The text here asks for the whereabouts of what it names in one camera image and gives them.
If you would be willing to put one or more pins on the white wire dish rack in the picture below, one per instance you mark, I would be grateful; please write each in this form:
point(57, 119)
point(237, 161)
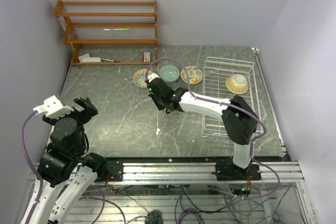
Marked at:
point(215, 72)

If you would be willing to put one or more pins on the red white card box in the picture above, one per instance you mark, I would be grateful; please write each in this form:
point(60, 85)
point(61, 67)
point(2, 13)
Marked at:
point(146, 57)

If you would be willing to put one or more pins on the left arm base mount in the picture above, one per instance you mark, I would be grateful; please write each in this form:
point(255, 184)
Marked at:
point(111, 170)

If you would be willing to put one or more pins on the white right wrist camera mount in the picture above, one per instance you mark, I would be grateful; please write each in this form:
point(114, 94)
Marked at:
point(151, 77)

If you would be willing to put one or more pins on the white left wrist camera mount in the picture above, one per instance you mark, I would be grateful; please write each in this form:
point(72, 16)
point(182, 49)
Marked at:
point(53, 107)

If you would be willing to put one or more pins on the red white small box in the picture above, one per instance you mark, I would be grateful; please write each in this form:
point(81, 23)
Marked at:
point(80, 58)

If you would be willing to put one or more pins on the yellow sun blue rim bowl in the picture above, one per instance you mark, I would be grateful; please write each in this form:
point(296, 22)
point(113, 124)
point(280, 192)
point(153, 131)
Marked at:
point(237, 84)

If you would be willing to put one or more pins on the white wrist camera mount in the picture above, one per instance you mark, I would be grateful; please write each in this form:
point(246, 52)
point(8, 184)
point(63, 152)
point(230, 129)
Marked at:
point(151, 77)
point(53, 107)

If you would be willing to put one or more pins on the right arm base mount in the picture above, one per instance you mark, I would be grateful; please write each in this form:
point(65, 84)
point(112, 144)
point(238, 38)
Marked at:
point(231, 172)

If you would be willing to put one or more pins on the blue orange floral bowl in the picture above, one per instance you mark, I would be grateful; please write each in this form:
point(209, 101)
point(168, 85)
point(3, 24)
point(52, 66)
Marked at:
point(139, 78)

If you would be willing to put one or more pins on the green white pen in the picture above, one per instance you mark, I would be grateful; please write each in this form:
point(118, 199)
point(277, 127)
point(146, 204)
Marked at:
point(116, 29)

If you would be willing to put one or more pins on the white case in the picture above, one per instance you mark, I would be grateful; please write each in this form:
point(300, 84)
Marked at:
point(91, 60)

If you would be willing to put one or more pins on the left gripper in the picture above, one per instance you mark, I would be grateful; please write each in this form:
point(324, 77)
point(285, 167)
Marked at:
point(85, 103)

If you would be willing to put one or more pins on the light teal bowl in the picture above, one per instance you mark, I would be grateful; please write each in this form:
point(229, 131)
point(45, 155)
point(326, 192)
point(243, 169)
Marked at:
point(169, 74)

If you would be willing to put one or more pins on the wooden shelf rack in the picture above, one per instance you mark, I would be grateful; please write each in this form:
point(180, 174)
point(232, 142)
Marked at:
point(71, 38)

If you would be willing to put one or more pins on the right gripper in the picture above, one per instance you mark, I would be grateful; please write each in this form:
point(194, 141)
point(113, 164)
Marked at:
point(159, 106)

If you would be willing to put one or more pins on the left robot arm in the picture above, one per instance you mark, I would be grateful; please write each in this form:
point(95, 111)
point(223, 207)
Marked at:
point(66, 169)

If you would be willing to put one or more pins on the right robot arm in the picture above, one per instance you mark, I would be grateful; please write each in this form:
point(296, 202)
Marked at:
point(239, 120)

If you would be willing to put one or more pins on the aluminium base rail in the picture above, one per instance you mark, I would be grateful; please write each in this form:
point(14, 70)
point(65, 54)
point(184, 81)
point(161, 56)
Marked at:
point(200, 173)

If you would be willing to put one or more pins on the pink white pen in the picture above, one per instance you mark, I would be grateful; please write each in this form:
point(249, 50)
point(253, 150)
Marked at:
point(109, 60)

